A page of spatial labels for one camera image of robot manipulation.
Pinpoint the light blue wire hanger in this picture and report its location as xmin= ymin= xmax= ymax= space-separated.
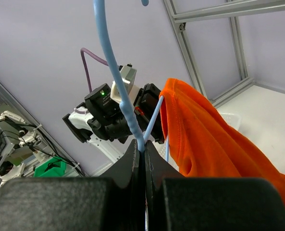
xmin=92 ymin=0 xmax=170 ymax=231

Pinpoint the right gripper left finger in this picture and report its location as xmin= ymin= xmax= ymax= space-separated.
xmin=0 ymin=140 xmax=143 ymax=231

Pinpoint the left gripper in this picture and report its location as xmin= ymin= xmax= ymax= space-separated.
xmin=134 ymin=83 xmax=165 ymax=144

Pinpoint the green plastic bin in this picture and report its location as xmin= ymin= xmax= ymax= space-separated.
xmin=33 ymin=157 xmax=67 ymax=178

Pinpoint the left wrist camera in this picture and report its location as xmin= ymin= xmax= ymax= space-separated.
xmin=110 ymin=64 xmax=140 ymax=104

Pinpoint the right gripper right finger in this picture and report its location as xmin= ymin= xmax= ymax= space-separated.
xmin=144 ymin=141 xmax=285 ymax=231

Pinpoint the orange t shirt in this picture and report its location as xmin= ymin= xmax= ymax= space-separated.
xmin=160 ymin=78 xmax=285 ymax=205

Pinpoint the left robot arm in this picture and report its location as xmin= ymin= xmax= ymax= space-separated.
xmin=63 ymin=84 xmax=160 ymax=163

